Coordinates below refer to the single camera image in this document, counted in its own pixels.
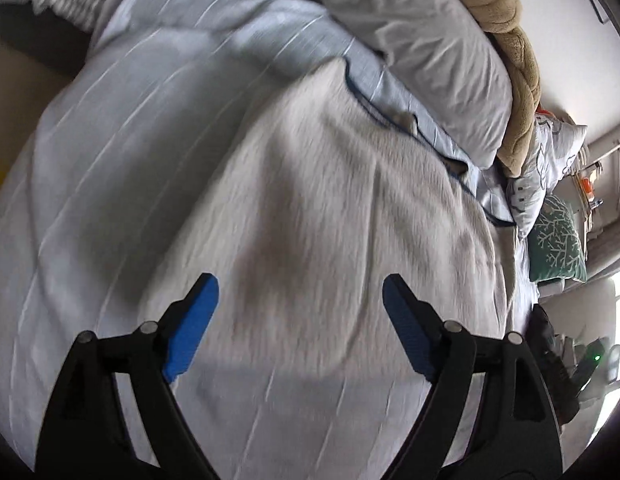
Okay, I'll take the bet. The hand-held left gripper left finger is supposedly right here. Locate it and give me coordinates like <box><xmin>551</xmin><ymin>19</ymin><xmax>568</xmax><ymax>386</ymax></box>
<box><xmin>32</xmin><ymin>273</ymin><xmax>222</xmax><ymax>480</ymax></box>

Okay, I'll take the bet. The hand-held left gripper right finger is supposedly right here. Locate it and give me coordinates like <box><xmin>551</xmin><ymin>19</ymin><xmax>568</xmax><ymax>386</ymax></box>
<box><xmin>382</xmin><ymin>273</ymin><xmax>564</xmax><ymax>480</ymax></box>

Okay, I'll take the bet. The white textured blanket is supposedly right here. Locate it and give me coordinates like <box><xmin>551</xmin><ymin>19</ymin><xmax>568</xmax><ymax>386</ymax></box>
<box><xmin>135</xmin><ymin>57</ymin><xmax>521</xmax><ymax>386</ymax></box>

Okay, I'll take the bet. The green patterned pillow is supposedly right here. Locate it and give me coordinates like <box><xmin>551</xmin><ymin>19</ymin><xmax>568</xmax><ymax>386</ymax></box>
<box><xmin>527</xmin><ymin>195</ymin><xmax>589</xmax><ymax>284</ymax></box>

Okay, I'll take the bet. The light blue checked bed sheet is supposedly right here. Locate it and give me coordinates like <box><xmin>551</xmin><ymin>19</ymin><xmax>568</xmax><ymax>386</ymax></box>
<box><xmin>0</xmin><ymin>0</ymin><xmax>537</xmax><ymax>480</ymax></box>

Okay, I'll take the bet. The white printed pillow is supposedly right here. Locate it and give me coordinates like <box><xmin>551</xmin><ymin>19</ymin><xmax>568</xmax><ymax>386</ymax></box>
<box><xmin>505</xmin><ymin>109</ymin><xmax>589</xmax><ymax>239</ymax></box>

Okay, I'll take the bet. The grey pillow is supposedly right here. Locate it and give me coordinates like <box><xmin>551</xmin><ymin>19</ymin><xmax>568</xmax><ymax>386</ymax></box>
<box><xmin>295</xmin><ymin>0</ymin><xmax>514</xmax><ymax>171</ymax></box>

